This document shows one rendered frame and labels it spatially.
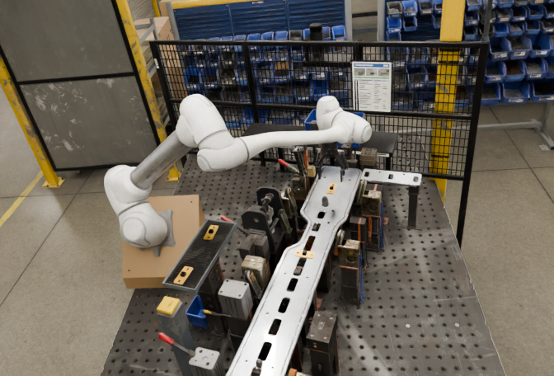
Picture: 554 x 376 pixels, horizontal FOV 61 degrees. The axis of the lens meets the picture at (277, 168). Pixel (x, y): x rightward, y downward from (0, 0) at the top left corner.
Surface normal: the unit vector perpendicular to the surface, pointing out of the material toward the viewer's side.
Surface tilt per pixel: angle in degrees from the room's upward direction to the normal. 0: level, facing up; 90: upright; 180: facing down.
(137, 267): 49
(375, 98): 90
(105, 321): 0
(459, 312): 0
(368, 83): 90
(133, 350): 0
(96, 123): 91
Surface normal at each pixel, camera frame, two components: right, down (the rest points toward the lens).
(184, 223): -0.13, -0.12
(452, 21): -0.29, 0.56
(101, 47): -0.06, 0.58
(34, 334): -0.11, -0.83
